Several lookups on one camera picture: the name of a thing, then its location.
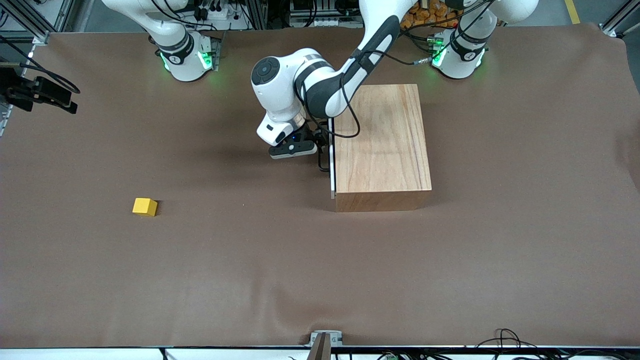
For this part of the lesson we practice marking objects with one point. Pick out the grey clamp with wooden bar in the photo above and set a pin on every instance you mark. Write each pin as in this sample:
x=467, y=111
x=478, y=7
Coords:
x=320, y=347

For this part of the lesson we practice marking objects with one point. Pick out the orange objects pile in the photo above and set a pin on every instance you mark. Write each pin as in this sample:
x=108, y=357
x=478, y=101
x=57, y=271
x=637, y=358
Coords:
x=430, y=10

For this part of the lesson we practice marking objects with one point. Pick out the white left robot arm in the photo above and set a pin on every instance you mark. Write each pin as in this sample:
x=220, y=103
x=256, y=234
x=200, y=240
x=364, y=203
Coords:
x=280, y=95

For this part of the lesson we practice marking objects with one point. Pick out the aluminium frame post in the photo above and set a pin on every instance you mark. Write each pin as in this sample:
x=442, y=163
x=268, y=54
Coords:
x=257, y=15

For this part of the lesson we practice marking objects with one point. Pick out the white power strip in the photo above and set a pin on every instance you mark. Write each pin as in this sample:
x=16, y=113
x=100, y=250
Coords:
x=320, y=22
x=220, y=14

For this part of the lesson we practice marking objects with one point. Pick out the yellow block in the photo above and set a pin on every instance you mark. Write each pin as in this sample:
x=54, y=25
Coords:
x=144, y=207

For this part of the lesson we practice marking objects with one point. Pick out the aluminium side rail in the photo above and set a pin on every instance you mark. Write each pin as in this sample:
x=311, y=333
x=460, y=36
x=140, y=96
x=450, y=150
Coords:
x=3, y=122

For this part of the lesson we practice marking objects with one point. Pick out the aluminium frame profile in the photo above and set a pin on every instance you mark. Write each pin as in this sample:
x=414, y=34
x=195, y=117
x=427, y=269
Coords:
x=41, y=37
x=612, y=27

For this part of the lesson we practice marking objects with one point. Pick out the grey base mounting bracket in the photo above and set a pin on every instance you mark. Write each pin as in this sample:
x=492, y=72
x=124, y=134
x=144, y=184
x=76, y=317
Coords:
x=218, y=50

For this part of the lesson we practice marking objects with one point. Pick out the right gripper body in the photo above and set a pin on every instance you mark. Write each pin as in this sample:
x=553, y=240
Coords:
x=25, y=92

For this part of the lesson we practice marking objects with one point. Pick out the wooden drawer cabinet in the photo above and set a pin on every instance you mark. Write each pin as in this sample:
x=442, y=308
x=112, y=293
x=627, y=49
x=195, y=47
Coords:
x=385, y=160

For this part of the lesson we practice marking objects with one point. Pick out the brown table cover sheet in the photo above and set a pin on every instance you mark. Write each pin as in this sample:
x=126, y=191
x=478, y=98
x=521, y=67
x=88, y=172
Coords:
x=200, y=275

